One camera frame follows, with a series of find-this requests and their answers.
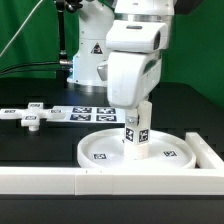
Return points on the black camera stand pole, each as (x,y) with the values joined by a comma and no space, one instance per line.
(70,6)

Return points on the white round table top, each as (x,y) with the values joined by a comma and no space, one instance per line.
(105,149)

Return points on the white marker sheet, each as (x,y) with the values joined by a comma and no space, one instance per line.
(83,114)

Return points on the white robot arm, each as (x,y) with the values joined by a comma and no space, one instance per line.
(95,21)

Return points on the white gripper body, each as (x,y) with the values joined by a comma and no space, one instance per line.
(133,67)

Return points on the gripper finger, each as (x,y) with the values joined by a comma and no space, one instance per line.
(131,120)

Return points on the white cross-shaped table base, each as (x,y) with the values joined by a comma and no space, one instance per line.
(31,116)

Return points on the white L-shaped fence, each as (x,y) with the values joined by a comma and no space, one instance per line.
(206,178)

